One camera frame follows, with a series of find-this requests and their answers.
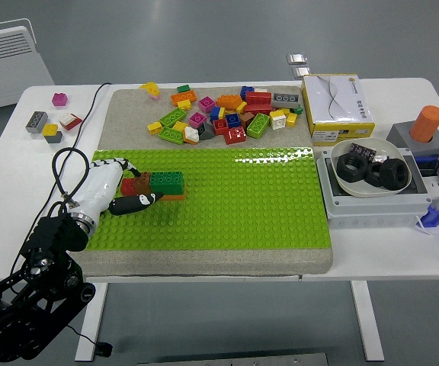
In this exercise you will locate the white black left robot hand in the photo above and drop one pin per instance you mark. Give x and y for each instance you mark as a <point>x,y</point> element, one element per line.
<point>99,190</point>

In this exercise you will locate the brown toy brick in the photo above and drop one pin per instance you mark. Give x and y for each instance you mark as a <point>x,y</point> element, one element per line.
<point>143,190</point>
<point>246,119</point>
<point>145,182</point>

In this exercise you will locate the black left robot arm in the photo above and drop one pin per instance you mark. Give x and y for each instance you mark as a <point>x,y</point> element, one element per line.
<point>33,289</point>

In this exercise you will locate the red toy brick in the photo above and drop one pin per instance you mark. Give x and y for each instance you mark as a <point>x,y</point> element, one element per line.
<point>128,187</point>
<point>74,122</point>
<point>220,126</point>

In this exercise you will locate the white toy brick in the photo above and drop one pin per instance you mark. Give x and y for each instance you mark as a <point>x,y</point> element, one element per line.
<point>278,122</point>
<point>192,132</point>
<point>67,118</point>

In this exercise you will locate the magenta toy brick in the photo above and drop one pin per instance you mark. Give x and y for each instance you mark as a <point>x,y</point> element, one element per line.
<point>206,104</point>
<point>197,119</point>
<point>59,100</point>

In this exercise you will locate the orange toy brick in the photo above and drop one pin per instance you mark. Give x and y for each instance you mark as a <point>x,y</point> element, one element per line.
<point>189,140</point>

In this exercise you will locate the green studded baseplate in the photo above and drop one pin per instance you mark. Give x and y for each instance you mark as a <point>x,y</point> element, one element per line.
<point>223,209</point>

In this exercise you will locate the blue toy brick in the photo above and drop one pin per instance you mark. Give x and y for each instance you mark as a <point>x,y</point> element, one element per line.
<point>214,113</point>
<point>232,120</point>
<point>246,91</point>

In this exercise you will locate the large dark green brick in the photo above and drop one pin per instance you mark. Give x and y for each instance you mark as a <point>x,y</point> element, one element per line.
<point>166,183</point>

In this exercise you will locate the grey-brown mat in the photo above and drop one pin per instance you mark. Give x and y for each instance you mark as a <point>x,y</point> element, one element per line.
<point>128,126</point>

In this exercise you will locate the thin orange brick plate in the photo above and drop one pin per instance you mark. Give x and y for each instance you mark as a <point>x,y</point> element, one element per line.
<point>173,197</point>

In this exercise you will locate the white table leg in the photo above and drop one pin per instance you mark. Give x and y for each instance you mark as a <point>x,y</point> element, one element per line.
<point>90,339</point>
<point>368,324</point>

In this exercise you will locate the long lime green brick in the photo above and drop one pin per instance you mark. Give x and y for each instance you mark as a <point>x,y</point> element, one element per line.
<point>173,117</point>
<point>171,134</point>
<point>257,126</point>

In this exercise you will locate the grey three-hole brick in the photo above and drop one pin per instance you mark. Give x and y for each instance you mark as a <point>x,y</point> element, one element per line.
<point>36,122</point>
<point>285,100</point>

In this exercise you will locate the small pink brick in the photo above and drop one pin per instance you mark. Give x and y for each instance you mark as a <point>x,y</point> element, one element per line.
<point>154,95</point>

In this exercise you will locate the yellow sloped brick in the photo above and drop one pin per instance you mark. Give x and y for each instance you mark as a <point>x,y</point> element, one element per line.
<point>149,87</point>

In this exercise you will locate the dark grey sloped brick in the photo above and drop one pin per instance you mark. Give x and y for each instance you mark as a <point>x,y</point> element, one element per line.
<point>206,131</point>

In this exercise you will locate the long orange brick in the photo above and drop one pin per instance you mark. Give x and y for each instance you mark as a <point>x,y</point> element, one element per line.
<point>183,98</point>

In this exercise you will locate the small green brick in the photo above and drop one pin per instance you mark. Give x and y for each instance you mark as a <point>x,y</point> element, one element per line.
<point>298,110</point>
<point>183,88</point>

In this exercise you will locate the white zip tie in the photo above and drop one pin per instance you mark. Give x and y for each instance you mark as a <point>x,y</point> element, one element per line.
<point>424,228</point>

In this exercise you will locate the red brick with white print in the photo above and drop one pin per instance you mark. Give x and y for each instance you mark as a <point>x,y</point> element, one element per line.
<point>235,135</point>

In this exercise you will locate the white panel heater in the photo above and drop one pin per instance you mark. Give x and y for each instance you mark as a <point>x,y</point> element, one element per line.
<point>6,68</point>

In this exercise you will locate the large orange brick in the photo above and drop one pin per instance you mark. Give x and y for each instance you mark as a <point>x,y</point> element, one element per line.
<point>229,101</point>

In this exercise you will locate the grey white junction box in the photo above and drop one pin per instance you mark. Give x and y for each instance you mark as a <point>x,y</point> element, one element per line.
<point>372,209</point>

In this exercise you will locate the large red brick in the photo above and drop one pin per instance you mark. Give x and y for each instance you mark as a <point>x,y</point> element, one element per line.
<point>258,98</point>
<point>257,109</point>

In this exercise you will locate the white bowl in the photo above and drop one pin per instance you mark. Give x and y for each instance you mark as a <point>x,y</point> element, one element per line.
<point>372,190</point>

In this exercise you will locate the small white brick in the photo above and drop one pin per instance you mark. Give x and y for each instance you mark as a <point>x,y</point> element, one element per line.
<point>260,90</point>

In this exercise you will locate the large black hex nut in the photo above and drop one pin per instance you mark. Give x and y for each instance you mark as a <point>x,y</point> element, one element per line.
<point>351,169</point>
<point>395,175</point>

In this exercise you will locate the small black hex nut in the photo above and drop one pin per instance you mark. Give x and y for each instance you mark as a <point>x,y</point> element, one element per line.
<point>373,177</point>

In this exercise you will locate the purple circuit board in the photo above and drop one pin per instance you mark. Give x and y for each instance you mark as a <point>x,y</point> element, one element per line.
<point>362,149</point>

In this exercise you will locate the grey block with hole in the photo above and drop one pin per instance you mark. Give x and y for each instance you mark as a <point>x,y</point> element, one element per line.
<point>398,135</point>

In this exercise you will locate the silver floor socket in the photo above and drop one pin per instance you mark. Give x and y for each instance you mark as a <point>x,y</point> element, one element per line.
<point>301,71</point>
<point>296,58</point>

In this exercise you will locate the orange cylinder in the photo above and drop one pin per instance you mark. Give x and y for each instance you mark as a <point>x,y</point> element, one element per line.
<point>427,124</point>

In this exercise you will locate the white yellow cardboard box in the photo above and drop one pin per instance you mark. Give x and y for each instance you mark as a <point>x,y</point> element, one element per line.
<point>337,103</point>

